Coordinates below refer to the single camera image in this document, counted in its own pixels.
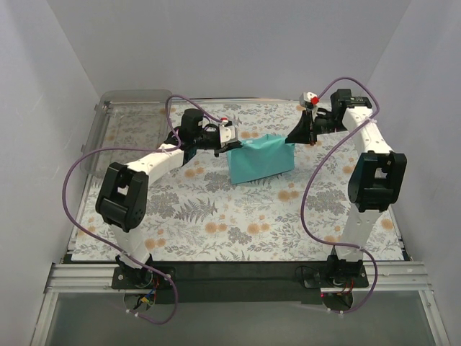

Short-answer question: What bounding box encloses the floral patterned table mat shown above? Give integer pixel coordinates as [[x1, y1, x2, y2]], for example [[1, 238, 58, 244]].
[[70, 102, 411, 262]]

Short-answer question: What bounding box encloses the teal t shirt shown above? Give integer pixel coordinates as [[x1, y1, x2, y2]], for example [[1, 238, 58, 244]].
[[227, 134, 295, 185]]

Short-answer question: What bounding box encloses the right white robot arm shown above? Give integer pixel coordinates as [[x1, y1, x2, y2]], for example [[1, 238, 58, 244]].
[[286, 89, 407, 292]]

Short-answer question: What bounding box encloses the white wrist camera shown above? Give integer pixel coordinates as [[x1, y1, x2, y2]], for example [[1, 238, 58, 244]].
[[299, 92, 319, 110], [218, 117, 238, 146]]

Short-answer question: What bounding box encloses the clear plastic bin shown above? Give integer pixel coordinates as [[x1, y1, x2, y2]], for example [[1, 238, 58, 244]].
[[80, 89, 171, 187]]

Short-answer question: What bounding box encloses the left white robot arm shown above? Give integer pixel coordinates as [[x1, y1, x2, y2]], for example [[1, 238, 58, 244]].
[[96, 109, 242, 288]]

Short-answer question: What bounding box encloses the aluminium frame rail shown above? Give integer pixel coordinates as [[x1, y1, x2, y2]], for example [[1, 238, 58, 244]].
[[31, 261, 449, 345]]

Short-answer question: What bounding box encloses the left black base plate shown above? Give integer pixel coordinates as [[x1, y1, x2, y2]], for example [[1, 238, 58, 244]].
[[111, 267, 175, 290]]

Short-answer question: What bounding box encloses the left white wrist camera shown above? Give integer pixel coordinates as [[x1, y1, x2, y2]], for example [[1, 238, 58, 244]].
[[218, 117, 238, 146]]

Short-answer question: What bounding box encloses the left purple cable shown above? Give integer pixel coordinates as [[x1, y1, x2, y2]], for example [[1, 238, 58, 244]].
[[62, 94, 226, 324]]

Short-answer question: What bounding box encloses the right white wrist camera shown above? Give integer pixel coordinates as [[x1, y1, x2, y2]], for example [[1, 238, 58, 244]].
[[299, 92, 319, 110]]

